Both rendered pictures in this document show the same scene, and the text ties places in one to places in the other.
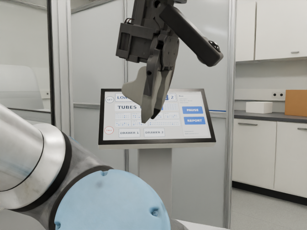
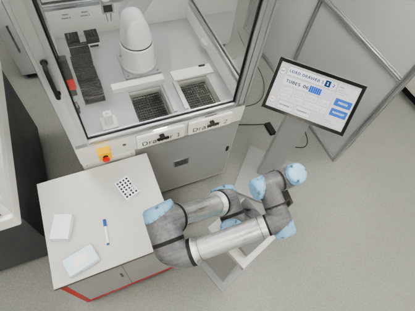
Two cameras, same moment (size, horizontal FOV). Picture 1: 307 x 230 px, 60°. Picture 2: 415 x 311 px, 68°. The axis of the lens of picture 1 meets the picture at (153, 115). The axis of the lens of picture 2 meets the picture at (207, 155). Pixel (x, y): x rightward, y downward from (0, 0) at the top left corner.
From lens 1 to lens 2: 120 cm
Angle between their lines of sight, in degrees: 54
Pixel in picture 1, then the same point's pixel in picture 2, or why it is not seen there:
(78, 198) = (227, 224)
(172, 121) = (320, 108)
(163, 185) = (297, 132)
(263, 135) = not seen: outside the picture
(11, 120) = (216, 210)
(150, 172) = (291, 123)
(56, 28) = (254, 43)
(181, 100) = (339, 91)
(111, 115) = (278, 86)
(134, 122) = (292, 98)
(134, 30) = not seen: hidden behind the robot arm
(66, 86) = (251, 75)
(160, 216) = not seen: hidden behind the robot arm
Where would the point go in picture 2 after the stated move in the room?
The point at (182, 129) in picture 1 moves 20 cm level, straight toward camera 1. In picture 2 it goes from (324, 118) to (310, 139)
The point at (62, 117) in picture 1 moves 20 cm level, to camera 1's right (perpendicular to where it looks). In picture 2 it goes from (242, 91) to (274, 105)
